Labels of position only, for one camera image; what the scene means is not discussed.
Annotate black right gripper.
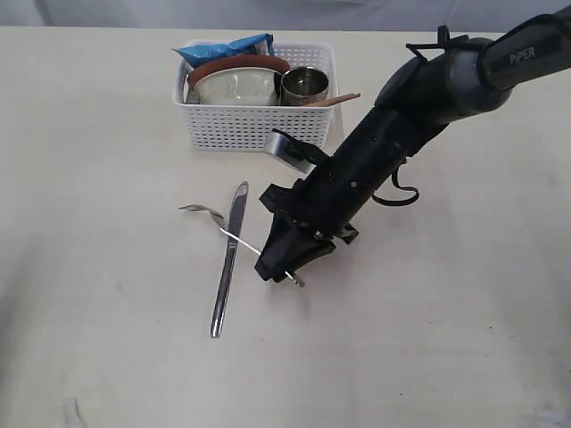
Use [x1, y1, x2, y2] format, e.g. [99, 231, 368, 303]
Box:
[254, 169, 359, 282]

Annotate silver table knife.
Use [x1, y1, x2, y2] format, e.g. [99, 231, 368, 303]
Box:
[210, 181, 249, 338]

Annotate silver fork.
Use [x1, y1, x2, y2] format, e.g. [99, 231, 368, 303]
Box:
[178, 204, 305, 288]

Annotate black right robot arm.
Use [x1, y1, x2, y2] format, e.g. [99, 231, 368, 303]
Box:
[255, 8, 570, 282]

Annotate brown wooden chopsticks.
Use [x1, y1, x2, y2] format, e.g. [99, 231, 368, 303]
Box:
[306, 93, 360, 108]

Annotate white perforated plastic basket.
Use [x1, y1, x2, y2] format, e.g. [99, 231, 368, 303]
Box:
[172, 41, 343, 152]

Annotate steel cup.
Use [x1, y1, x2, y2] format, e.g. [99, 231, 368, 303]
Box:
[280, 67, 329, 106]

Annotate speckled grey ceramic bowl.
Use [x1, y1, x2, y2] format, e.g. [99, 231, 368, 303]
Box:
[194, 67, 281, 106]

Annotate brown plate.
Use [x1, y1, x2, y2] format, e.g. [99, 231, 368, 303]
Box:
[187, 54, 291, 93]

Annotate blue snack packet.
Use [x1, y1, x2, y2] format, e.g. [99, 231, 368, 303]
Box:
[173, 33, 275, 69]

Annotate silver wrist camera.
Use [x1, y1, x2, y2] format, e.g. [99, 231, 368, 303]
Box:
[263, 128, 329, 174]

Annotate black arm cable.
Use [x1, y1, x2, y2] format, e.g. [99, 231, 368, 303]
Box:
[372, 162, 420, 209]

